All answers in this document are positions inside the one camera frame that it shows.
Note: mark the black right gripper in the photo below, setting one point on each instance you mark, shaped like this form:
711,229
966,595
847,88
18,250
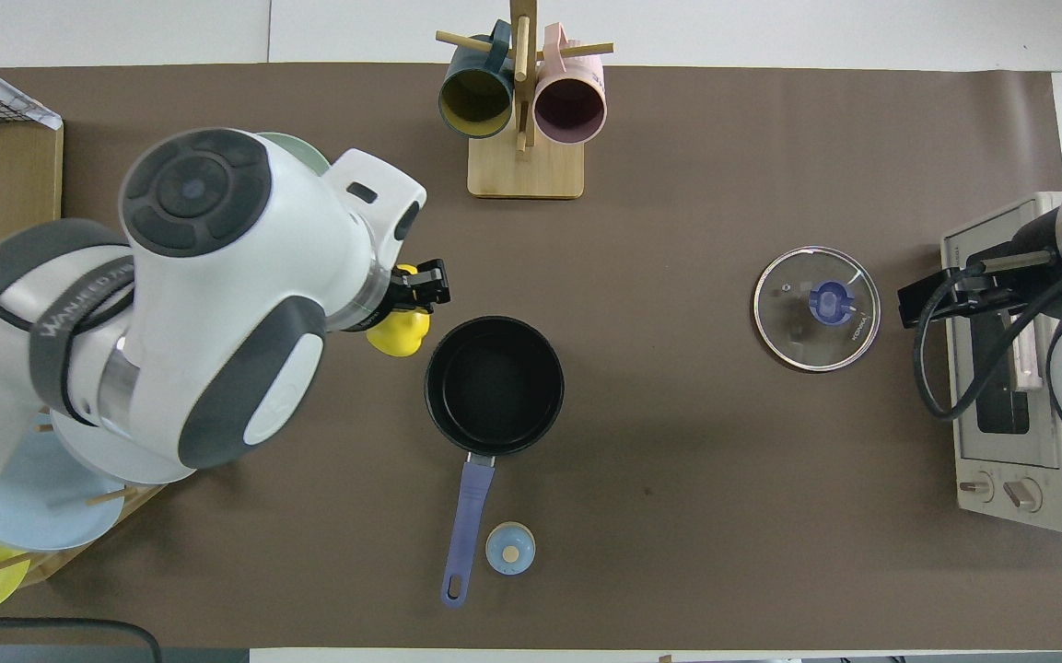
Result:
931,299

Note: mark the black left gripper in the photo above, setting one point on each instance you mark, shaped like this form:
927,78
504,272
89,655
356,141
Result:
402,293

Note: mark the yellow lemon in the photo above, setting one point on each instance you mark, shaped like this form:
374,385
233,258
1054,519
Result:
399,336

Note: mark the glass pot lid blue knob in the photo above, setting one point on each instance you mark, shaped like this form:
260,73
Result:
793,331

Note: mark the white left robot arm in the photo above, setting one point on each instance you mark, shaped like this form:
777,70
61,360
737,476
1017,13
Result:
217,295

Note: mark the mint green plate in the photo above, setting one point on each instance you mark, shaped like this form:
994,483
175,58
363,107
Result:
300,152

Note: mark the pale grey plate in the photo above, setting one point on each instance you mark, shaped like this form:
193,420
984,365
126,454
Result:
116,465

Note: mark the wooden plate rack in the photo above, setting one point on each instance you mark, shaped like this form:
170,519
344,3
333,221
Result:
125,502

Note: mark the light blue plate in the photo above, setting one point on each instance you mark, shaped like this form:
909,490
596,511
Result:
33,506

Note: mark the dark blue saucepan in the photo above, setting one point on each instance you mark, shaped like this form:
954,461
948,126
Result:
494,387

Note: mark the wooden mug tree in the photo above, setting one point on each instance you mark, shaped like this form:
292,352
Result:
526,170

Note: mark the white toaster oven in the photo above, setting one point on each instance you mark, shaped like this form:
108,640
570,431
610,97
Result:
1000,460

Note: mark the dark teal mug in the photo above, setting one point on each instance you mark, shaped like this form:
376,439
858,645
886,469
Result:
475,101

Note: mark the pink ribbed mug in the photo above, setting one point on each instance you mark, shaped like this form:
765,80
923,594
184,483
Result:
570,109

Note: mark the brown table mat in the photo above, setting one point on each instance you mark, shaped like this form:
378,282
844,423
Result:
678,460

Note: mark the brown wooden cutting board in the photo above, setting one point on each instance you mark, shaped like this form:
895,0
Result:
15,193

